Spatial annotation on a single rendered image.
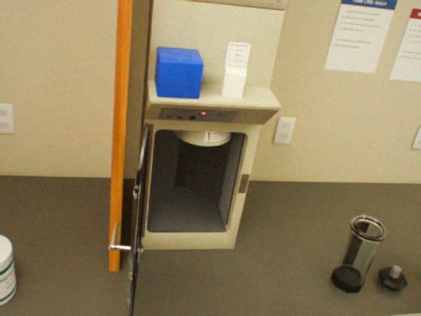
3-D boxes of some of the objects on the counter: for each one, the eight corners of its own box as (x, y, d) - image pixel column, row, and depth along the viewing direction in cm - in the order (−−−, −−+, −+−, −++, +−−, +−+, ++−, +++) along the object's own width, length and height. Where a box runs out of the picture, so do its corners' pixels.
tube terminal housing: (132, 202, 164) (147, -23, 125) (220, 202, 171) (259, -11, 132) (134, 250, 143) (152, -2, 104) (234, 248, 150) (286, 11, 111)
